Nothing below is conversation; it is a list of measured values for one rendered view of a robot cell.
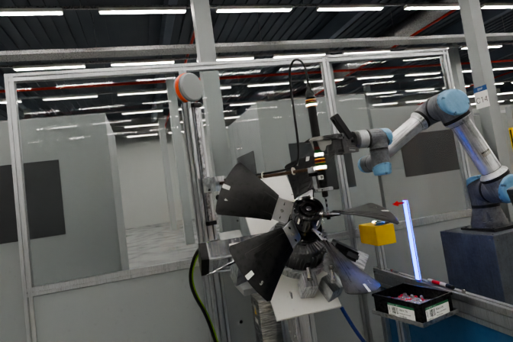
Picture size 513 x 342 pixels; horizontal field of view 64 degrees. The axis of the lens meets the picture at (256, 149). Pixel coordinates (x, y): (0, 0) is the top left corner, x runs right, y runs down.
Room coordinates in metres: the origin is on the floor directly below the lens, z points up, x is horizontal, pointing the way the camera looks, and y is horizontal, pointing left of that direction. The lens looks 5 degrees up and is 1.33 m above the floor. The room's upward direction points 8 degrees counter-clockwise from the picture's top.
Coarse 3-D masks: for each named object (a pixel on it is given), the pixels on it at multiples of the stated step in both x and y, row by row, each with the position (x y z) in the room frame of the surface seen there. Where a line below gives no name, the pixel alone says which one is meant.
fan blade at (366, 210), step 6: (366, 204) 1.77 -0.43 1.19; (372, 204) 1.76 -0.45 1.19; (342, 210) 1.67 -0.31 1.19; (348, 210) 1.65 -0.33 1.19; (354, 210) 1.65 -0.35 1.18; (360, 210) 1.65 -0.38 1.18; (366, 210) 1.65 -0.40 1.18; (372, 210) 1.66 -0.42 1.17; (378, 210) 1.67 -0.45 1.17; (366, 216) 1.58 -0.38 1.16; (372, 216) 1.58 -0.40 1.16; (378, 216) 1.59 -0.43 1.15; (384, 216) 1.61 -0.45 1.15; (390, 216) 1.62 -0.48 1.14; (396, 222) 1.57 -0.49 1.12
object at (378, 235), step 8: (360, 224) 2.05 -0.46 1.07; (368, 224) 2.01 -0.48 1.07; (384, 224) 1.93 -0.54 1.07; (392, 224) 1.94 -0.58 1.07; (360, 232) 2.05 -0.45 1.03; (368, 232) 1.98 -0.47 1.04; (376, 232) 1.92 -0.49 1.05; (384, 232) 1.93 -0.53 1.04; (392, 232) 1.94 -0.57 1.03; (368, 240) 1.99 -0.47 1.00; (376, 240) 1.92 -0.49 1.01; (384, 240) 1.92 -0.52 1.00; (392, 240) 1.93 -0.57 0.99
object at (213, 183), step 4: (208, 176) 2.07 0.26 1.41; (216, 176) 1.98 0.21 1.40; (220, 176) 2.00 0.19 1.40; (204, 180) 2.02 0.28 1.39; (208, 180) 2.00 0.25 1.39; (212, 180) 1.98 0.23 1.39; (216, 180) 1.98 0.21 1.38; (220, 180) 2.00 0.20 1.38; (204, 184) 2.02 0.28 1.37; (208, 184) 2.00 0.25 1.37; (212, 184) 1.99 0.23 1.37; (216, 184) 1.98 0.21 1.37; (204, 188) 2.03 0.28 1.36; (208, 188) 2.01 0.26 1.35; (212, 188) 1.99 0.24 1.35; (216, 188) 1.98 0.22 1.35; (220, 188) 1.99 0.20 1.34; (204, 192) 2.03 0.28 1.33; (208, 192) 2.06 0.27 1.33
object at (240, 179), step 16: (240, 176) 1.65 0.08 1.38; (256, 176) 1.64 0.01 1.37; (224, 192) 1.64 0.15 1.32; (240, 192) 1.64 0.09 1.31; (256, 192) 1.63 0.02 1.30; (272, 192) 1.62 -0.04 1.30; (224, 208) 1.64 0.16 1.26; (240, 208) 1.63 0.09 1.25; (256, 208) 1.63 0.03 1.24; (272, 208) 1.62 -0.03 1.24
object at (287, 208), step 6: (282, 198) 1.61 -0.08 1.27; (276, 204) 1.62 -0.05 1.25; (282, 204) 1.61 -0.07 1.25; (288, 204) 1.61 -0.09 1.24; (276, 210) 1.62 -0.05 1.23; (288, 210) 1.61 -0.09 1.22; (276, 216) 1.62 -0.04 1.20; (282, 216) 1.62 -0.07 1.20; (288, 216) 1.61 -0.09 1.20; (282, 222) 1.62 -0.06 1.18
